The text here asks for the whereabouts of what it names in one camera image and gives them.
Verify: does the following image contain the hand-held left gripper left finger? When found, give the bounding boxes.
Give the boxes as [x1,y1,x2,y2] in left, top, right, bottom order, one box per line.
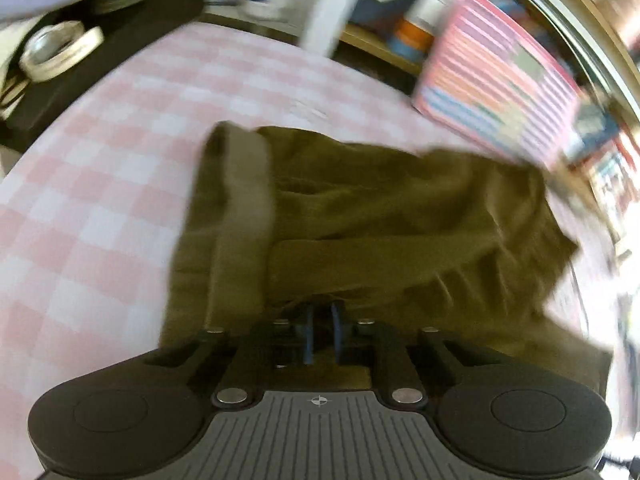
[145,302,316,408]

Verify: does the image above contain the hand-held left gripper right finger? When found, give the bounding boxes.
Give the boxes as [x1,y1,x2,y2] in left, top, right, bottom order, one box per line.
[330,300,506,408]

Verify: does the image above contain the olive brown pants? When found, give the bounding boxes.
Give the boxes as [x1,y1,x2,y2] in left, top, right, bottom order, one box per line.
[159,122,615,393]

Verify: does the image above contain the pink checkered printed desk mat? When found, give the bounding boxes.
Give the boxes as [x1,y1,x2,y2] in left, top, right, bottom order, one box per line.
[0,22,623,480]

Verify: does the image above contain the wooden shelf board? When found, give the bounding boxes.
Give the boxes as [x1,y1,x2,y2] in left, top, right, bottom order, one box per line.
[340,24,426,77]

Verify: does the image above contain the pink learning keyboard board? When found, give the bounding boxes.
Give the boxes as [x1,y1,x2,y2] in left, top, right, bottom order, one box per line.
[411,0,584,172]

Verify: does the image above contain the row of leaning books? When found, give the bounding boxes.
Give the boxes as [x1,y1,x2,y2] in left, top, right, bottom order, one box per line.
[567,102,638,243]

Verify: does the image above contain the black case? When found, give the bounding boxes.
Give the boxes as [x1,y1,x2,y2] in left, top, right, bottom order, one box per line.
[0,0,206,148]

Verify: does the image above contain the white smartwatch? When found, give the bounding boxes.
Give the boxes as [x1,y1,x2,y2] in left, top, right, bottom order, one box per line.
[19,21,105,83]

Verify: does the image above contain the white bookshelf frame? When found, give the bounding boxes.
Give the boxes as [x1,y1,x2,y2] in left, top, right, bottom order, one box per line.
[299,0,377,59]

